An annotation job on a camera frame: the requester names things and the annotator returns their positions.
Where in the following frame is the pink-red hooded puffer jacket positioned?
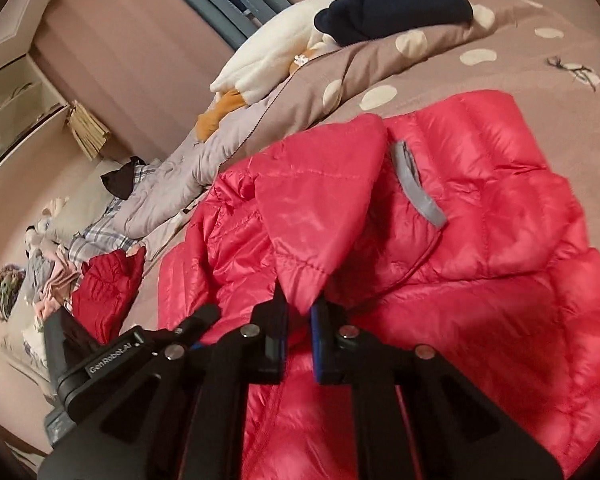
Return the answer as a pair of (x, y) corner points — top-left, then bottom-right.
(158, 91), (600, 479)

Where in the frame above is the pile of pink white clothes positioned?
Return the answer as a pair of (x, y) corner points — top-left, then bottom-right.
(20, 197), (80, 323)

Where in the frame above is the folded dark red puffer jacket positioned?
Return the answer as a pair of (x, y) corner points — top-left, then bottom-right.
(71, 247), (146, 344)

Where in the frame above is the plaid pillow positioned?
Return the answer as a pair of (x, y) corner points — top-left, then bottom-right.
(66, 159), (161, 270)

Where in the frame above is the black small garment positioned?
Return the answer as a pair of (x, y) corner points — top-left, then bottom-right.
(100, 156), (146, 200)

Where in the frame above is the grey crumpled quilt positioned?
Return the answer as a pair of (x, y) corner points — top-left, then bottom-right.
(112, 86), (283, 260)

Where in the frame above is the yellow pleated lamp shade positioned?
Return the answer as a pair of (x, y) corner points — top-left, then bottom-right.
(67, 101), (111, 160)

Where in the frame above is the white shelf cabinet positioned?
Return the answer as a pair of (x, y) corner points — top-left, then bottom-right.
(0, 54), (68, 162)

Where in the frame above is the pink beige curtain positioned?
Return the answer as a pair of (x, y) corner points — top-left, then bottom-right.
(32, 0), (600, 162)

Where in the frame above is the brown polka dot duvet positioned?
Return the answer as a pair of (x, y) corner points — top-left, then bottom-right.
(122, 0), (600, 331)

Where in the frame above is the navy blue folded garment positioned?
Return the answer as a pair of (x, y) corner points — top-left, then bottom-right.
(314, 0), (474, 47)

